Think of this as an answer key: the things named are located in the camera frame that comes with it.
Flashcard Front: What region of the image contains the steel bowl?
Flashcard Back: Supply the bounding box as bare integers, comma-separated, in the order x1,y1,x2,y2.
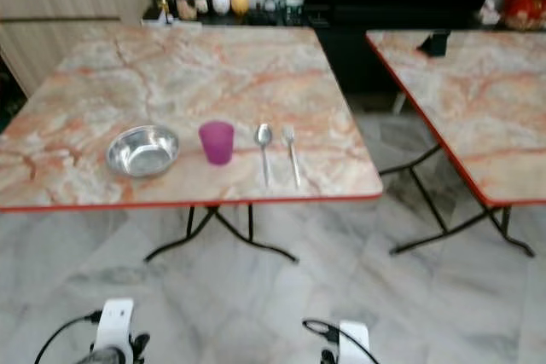
107,124,181,179

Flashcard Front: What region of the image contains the purple plastic cup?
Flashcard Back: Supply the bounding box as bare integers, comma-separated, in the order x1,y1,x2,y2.
199,120,235,166

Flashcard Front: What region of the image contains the steel fork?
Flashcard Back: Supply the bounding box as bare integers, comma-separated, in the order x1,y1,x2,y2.
282,125,303,189

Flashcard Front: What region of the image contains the steel spoon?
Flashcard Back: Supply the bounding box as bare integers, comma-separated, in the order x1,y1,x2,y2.
254,123,274,188

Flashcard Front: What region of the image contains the marble top folding table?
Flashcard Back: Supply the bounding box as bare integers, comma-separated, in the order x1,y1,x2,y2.
365,27,546,258
0,25,385,264

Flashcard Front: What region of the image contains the light wooden cabinet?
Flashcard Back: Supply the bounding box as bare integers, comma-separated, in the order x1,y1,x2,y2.
0,0,154,96

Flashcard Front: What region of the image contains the small black box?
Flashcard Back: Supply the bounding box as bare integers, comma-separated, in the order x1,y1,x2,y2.
421,30,453,58

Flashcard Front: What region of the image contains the red lid jar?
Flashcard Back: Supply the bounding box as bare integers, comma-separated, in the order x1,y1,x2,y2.
173,0,195,21

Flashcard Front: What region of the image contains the dark glass cup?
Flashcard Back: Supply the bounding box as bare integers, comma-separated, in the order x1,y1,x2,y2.
282,0,304,24

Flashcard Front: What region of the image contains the small white ornament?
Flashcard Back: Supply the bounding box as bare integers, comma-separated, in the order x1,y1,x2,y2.
480,0,502,26

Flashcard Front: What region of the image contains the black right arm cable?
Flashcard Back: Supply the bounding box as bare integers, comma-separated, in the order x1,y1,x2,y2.
303,318,380,364

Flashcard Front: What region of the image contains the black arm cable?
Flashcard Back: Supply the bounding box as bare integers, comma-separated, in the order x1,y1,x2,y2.
36,311,101,364
303,318,380,364

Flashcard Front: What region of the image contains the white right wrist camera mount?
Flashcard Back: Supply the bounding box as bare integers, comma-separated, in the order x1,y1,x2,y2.
337,320,370,364

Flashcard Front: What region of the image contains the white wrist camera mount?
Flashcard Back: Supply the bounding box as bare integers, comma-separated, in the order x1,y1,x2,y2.
96,298,136,355
337,320,370,364

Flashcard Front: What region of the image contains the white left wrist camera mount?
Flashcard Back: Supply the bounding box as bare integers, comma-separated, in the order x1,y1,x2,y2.
96,298,136,355

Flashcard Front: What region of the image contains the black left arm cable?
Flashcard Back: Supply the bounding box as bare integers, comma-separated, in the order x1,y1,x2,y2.
36,311,101,364

